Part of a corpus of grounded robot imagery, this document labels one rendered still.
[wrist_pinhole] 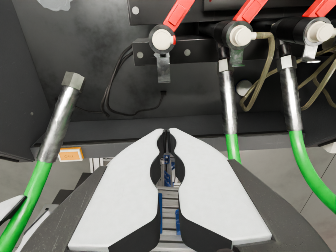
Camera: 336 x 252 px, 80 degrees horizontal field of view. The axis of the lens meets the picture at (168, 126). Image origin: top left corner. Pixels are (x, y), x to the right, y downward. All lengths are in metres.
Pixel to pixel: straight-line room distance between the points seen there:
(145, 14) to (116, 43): 0.18
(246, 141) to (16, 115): 0.50
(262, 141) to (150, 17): 0.35
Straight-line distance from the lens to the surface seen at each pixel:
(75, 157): 0.50
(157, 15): 0.35
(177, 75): 0.52
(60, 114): 0.23
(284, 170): 2.04
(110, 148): 0.48
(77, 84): 0.24
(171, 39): 0.21
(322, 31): 0.26
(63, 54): 0.56
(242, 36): 0.23
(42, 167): 0.24
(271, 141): 0.52
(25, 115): 0.54
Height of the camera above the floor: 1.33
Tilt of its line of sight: 62 degrees down
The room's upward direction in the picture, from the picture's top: 177 degrees clockwise
